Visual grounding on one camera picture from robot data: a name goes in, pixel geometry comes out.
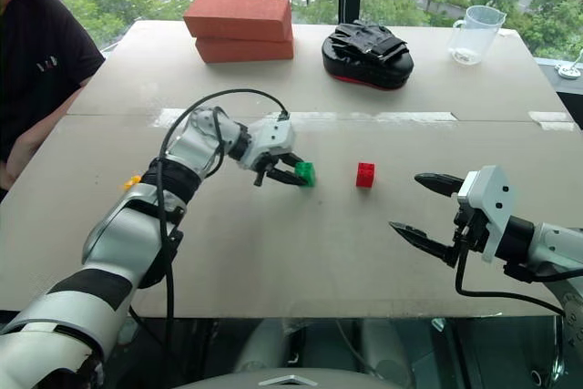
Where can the long clear tape strip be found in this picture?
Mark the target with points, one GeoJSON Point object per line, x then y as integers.
{"type": "Point", "coordinates": [319, 116]}

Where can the grey robot torso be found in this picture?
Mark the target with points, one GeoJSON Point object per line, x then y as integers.
{"type": "Point", "coordinates": [291, 380]}

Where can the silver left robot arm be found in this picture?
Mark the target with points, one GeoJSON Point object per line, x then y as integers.
{"type": "Point", "coordinates": [114, 243]}

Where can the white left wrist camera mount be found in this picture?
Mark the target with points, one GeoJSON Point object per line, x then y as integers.
{"type": "Point", "coordinates": [273, 136]}

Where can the red brick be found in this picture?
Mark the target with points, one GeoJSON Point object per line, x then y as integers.
{"type": "Point", "coordinates": [237, 15]}
{"type": "Point", "coordinates": [246, 49]}

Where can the red toy cube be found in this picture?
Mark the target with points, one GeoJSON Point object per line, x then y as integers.
{"type": "Point", "coordinates": [365, 175]}

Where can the person in black shirt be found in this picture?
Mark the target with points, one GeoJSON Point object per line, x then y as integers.
{"type": "Point", "coordinates": [36, 52]}

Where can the white round base stand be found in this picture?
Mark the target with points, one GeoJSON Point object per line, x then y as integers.
{"type": "Point", "coordinates": [569, 71]}

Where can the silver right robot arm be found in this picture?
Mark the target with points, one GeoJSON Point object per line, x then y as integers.
{"type": "Point", "coordinates": [546, 243]}

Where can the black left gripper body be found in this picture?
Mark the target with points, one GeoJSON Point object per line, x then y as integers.
{"type": "Point", "coordinates": [266, 163]}

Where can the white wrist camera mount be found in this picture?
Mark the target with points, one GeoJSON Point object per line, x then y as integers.
{"type": "Point", "coordinates": [494, 197]}
{"type": "Point", "coordinates": [273, 136]}

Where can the short clear tape strip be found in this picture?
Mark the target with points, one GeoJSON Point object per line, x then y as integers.
{"type": "Point", "coordinates": [551, 120]}

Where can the person's bare forearm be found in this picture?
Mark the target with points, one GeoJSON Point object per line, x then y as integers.
{"type": "Point", "coordinates": [36, 134]}

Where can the silver rounded robot leg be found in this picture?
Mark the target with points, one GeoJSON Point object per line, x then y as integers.
{"type": "Point", "coordinates": [264, 343]}
{"type": "Point", "coordinates": [387, 348]}

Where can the black boxing focus mitt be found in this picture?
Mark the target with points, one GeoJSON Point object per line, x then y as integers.
{"type": "Point", "coordinates": [364, 58]}

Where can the green toy cube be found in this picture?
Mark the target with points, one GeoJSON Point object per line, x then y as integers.
{"type": "Point", "coordinates": [307, 173]}

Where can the yellow toy cube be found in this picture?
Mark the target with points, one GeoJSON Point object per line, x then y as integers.
{"type": "Point", "coordinates": [131, 182]}

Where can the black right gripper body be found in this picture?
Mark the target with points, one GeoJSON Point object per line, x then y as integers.
{"type": "Point", "coordinates": [471, 229]}

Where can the clear plastic measuring jug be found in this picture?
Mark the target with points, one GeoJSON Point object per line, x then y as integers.
{"type": "Point", "coordinates": [476, 33]}

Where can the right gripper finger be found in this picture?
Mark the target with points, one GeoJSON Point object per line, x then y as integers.
{"type": "Point", "coordinates": [428, 243]}
{"type": "Point", "coordinates": [439, 182]}

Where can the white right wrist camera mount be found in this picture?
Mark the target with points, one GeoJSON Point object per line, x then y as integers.
{"type": "Point", "coordinates": [494, 197]}

